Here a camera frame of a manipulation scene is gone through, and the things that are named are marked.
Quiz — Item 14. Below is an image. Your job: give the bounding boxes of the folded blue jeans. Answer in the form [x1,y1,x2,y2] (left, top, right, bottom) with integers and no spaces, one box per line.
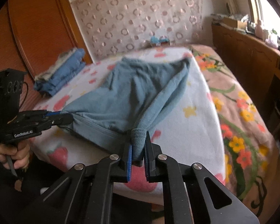
[34,48,86,96]

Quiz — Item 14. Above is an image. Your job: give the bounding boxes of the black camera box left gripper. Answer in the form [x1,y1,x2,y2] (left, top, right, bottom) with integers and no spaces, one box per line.
[0,68,27,127]

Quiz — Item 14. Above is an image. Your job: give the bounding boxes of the pink bottle on sideboard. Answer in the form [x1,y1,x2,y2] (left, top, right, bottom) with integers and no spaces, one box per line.
[255,19,264,39]

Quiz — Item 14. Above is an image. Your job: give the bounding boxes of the cardboard box on sideboard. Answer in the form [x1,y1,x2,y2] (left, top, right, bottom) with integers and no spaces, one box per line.
[222,17,247,30]

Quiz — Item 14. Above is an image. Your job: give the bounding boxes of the wooden sideboard cabinet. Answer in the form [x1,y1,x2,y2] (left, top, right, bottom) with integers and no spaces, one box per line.
[211,24,280,136]

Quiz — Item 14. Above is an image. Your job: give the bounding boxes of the person's left hand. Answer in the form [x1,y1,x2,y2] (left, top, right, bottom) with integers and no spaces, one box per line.
[0,140,30,169]

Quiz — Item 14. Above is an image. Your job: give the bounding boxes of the pink circle-pattern curtain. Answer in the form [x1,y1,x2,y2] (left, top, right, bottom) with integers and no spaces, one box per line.
[72,0,202,60]

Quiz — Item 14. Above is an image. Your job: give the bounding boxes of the window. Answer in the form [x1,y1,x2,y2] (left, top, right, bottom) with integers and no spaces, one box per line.
[248,0,280,36]

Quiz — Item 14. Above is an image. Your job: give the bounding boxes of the blue-grey pants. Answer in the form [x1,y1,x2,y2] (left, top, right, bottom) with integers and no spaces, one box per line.
[62,57,191,161]

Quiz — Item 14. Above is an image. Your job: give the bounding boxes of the pink floral bedspread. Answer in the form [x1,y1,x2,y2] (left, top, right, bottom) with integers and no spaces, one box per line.
[190,45,280,223]

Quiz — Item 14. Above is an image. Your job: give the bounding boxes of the folded grey garment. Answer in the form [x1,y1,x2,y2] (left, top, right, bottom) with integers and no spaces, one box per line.
[34,48,77,81]

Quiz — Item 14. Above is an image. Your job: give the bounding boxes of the black cable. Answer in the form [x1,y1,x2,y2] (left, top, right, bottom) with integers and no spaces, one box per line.
[18,81,29,112]

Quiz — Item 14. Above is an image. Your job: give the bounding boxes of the wooden headboard panel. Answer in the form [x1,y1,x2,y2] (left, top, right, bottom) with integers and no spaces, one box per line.
[0,0,87,111]

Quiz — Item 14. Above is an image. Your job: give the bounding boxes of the white strawberry flower sheet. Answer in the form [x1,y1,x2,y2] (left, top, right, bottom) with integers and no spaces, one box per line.
[30,47,225,181]

